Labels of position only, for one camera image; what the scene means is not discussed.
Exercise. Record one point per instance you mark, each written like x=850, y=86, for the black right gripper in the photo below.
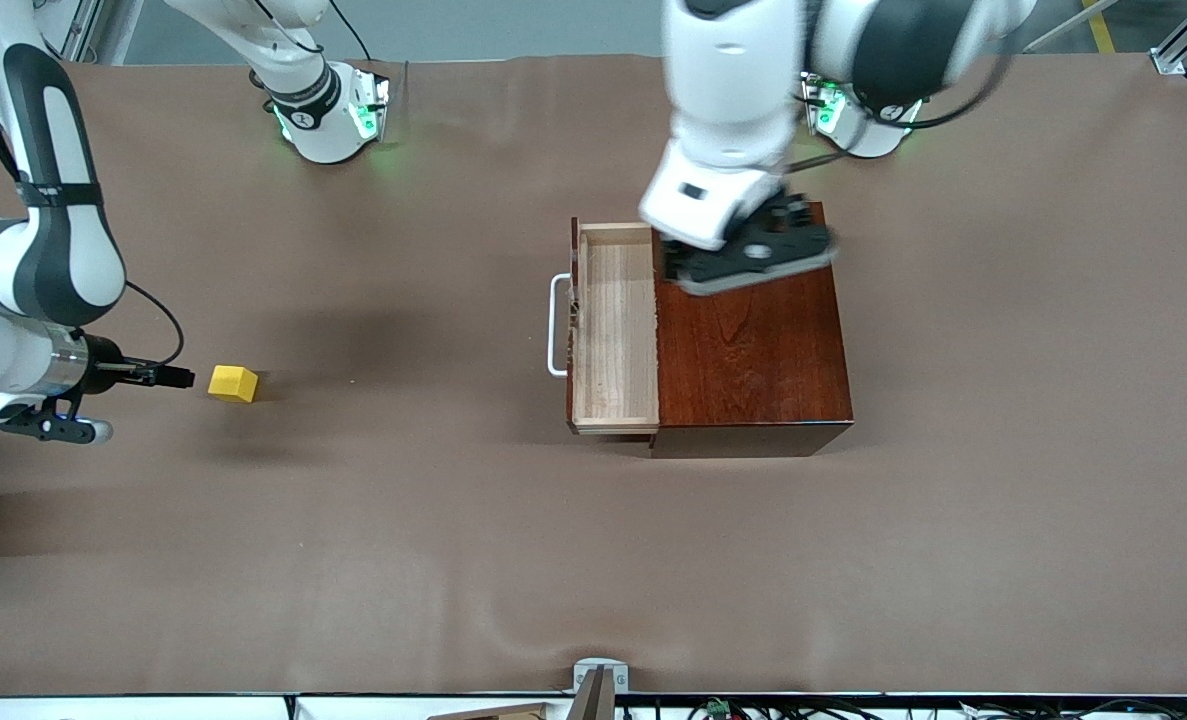
x=106, y=362

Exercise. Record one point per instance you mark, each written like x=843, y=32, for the yellow wooden block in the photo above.
x=231, y=383

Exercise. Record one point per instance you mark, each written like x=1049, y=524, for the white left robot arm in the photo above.
x=733, y=100

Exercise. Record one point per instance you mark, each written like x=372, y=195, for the dark brown wooden cabinet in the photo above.
x=753, y=370

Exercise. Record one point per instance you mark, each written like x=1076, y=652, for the brown table cover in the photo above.
x=353, y=550

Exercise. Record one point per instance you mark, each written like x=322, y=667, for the small green connector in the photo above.
x=719, y=708

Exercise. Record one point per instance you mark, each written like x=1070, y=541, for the light wooden board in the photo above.
x=503, y=713

